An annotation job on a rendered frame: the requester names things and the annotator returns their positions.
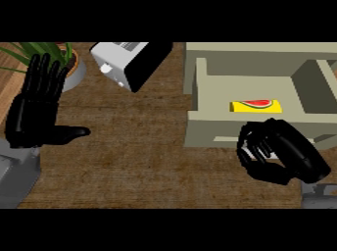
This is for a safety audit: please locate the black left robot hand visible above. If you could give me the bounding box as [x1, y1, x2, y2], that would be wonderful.
[4, 52, 93, 149]

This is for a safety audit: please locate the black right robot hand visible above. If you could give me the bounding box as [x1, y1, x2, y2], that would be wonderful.
[237, 118, 333, 186]

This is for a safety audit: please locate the white cup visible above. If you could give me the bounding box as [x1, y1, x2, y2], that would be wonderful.
[241, 145, 279, 162]

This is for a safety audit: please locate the beige drawer front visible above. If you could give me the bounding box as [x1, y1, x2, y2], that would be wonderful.
[182, 110, 337, 151]

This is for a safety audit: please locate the beige open drawer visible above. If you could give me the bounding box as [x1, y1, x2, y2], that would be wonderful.
[189, 57, 337, 123]

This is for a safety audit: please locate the yellow box with watermelon print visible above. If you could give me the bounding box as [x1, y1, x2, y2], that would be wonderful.
[229, 99, 284, 115]

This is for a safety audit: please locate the grey plant pot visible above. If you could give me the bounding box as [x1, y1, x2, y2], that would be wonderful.
[55, 48, 89, 93]

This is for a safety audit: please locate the green leafy plant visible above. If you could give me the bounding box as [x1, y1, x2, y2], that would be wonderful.
[0, 42, 75, 75]

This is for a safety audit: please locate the white and black toaster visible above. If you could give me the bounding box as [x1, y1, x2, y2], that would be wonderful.
[89, 42, 174, 94]

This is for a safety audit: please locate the beige cabinet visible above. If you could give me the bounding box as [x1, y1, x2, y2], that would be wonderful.
[183, 42, 337, 96]

